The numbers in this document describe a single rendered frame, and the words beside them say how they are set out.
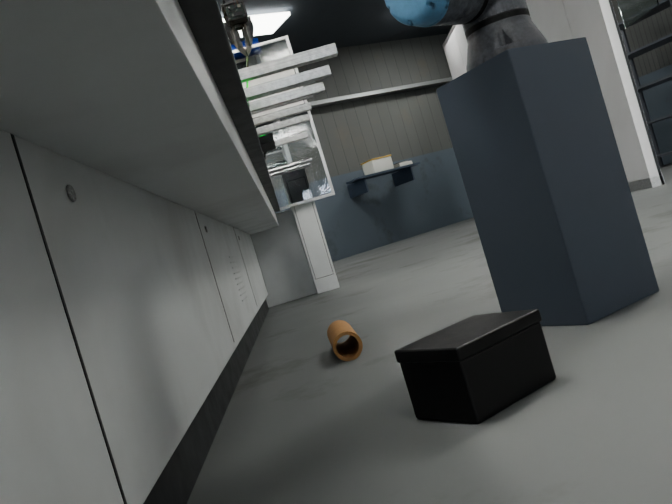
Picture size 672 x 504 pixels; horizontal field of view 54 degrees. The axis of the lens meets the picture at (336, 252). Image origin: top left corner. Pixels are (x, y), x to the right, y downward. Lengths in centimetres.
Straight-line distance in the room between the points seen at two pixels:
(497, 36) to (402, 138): 1006
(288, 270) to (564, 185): 338
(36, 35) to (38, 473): 33
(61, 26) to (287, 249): 422
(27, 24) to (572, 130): 123
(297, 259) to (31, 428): 415
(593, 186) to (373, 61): 1033
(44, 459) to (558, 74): 128
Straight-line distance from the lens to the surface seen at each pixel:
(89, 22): 53
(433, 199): 1169
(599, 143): 161
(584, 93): 161
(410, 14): 150
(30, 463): 59
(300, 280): 470
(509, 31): 159
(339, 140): 1095
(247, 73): 187
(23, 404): 60
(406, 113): 1181
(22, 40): 54
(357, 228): 1075
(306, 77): 212
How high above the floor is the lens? 32
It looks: 1 degrees down
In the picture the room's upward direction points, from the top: 17 degrees counter-clockwise
